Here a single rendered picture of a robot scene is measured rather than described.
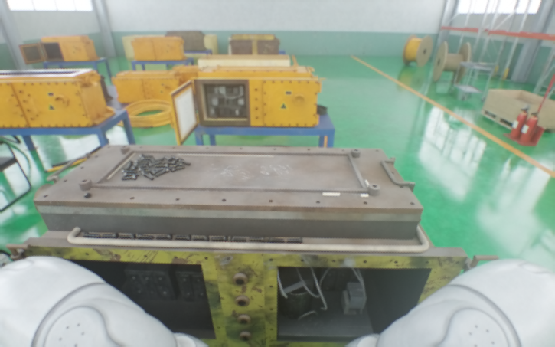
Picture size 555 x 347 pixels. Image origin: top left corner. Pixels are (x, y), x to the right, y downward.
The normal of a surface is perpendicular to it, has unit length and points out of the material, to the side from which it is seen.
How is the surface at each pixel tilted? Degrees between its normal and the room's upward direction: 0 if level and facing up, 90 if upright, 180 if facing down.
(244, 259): 90
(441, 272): 90
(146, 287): 90
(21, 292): 17
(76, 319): 27
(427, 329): 61
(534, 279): 7
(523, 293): 9
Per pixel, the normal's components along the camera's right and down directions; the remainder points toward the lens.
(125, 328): 0.87, -0.45
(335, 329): 0.00, -0.87
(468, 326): 0.04, -0.56
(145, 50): 0.00, 0.50
